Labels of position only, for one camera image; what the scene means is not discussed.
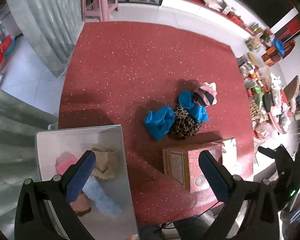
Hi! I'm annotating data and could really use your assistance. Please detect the beige folded cloth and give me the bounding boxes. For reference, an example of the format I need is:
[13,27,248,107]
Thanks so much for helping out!
[91,147,119,181]

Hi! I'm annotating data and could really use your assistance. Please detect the red patterned gift box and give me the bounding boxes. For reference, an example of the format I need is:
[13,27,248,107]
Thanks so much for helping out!
[162,138,237,193]

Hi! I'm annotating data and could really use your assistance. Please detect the pink and black sock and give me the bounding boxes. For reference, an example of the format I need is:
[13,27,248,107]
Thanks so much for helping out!
[193,83,210,108]

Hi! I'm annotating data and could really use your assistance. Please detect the fluffy light blue cloth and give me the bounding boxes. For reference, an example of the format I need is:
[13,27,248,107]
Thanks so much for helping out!
[83,177,122,218]

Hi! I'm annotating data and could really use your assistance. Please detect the pink plastic stool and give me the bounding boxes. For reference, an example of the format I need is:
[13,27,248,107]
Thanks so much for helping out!
[81,0,119,22]

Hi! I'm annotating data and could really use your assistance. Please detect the leopard print cloth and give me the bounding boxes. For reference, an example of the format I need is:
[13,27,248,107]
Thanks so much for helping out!
[168,104,202,140]

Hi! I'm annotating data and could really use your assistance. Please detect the peach knitted sock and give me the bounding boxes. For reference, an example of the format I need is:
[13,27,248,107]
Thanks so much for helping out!
[70,191,91,217]

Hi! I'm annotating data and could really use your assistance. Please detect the red plastic basins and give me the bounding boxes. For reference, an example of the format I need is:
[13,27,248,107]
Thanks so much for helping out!
[0,33,16,69]

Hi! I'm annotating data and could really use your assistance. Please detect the grey cardboard storage box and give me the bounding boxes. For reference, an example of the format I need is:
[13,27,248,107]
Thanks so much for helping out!
[36,125,138,239]

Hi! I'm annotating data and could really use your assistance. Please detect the black cable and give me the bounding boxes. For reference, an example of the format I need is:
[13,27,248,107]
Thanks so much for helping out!
[152,200,224,240]

